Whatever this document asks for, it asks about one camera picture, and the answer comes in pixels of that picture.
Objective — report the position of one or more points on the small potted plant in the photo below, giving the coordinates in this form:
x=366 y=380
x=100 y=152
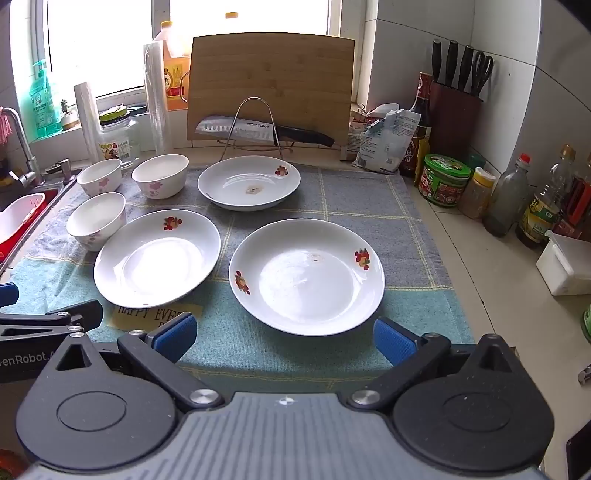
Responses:
x=69 y=121

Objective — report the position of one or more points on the glass jar green black lid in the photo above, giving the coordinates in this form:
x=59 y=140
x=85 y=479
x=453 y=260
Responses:
x=117 y=143

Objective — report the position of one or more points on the dark soy sauce bottle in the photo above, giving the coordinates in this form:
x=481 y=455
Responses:
x=421 y=106

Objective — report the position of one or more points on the dark teal container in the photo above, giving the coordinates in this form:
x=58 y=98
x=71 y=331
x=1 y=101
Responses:
x=136 y=110

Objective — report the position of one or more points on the dark red knife block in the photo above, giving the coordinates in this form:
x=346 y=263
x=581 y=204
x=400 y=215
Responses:
x=455 y=124

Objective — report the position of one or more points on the dark bottle yellow label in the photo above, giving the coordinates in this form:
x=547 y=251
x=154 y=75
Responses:
x=540 y=212

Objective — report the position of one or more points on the pink cloth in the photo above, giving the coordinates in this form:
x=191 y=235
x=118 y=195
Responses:
x=4 y=129

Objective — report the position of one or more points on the white bowl pink flower print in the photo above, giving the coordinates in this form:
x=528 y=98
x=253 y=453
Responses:
x=159 y=177
x=99 y=177
x=94 y=221

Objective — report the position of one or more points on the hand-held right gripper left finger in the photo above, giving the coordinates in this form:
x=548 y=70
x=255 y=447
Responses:
x=175 y=334

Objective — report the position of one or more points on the grey and teal checked towel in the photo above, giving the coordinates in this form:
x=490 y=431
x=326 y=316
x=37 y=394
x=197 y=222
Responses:
x=323 y=198

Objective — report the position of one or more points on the white plastic box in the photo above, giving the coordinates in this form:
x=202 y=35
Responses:
x=563 y=267

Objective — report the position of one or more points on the clear bottle red cap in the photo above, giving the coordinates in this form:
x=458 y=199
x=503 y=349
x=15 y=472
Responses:
x=505 y=203

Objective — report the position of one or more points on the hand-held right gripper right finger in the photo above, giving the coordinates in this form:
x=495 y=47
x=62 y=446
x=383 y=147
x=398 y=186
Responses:
x=392 y=340

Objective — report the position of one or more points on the white plate two flower prints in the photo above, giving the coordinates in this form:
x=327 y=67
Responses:
x=304 y=281

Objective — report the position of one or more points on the white and red basin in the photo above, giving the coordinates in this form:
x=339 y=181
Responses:
x=18 y=219

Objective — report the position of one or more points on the large plastic wrap roll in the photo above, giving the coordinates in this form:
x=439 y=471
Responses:
x=156 y=101

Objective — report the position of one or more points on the red and white bag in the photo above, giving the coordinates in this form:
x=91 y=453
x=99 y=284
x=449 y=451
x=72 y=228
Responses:
x=358 y=138

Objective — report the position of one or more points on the black kitchen scissors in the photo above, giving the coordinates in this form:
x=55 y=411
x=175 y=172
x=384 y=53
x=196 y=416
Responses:
x=482 y=74

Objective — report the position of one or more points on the green-lidded sauce jar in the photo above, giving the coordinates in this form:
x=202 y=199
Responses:
x=443 y=184

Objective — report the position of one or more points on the white plate one flower print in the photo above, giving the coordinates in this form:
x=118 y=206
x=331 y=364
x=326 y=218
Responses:
x=157 y=263

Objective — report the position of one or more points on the green container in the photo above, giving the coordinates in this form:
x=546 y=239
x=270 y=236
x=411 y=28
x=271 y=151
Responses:
x=587 y=321

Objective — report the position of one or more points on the bamboo cutting board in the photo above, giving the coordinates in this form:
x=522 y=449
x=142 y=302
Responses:
x=272 y=78

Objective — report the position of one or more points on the bottle with red label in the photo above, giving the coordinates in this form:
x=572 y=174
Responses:
x=577 y=203

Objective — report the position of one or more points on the small metal sink fitting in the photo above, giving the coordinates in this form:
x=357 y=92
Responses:
x=62 y=167

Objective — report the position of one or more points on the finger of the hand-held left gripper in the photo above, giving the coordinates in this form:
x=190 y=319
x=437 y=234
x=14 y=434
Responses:
x=69 y=316
x=8 y=295

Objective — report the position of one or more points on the green dish soap bottle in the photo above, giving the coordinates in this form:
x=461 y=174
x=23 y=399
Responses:
x=42 y=106

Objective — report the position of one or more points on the orange cooking oil jug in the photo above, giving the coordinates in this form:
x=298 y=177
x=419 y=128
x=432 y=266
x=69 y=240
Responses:
x=173 y=69

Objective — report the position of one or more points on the white flower plate brown stain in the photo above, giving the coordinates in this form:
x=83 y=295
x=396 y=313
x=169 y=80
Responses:
x=231 y=184

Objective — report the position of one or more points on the white and blue bag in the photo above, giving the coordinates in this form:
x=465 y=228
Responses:
x=385 y=143

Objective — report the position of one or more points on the yellow-lidded spice jar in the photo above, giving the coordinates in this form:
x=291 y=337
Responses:
x=475 y=198

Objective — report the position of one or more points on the metal faucet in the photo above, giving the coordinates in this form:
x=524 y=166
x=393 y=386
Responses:
x=28 y=166

